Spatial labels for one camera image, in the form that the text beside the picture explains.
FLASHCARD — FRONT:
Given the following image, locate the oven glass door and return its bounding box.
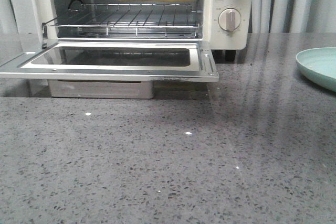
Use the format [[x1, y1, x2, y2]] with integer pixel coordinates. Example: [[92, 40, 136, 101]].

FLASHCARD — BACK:
[[1, 40, 219, 82]]

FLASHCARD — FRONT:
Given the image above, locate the grey curtain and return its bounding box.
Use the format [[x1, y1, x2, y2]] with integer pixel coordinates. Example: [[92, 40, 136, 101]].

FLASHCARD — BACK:
[[1, 0, 335, 34]]

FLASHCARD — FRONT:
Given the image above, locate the white Toshiba toaster oven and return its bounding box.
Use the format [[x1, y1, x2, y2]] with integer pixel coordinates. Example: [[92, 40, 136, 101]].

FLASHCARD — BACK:
[[25, 0, 255, 63]]

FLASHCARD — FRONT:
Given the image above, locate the light green plate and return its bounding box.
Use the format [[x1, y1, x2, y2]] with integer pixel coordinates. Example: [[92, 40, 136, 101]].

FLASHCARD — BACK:
[[296, 47, 335, 92]]

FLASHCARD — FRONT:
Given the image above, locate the metal oven wire rack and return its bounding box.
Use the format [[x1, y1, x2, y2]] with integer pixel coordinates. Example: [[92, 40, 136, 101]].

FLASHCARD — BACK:
[[42, 4, 202, 39]]

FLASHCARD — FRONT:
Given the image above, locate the lower oven control knob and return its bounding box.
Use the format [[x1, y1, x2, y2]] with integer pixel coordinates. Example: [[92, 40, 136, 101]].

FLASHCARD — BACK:
[[218, 8, 241, 32]]

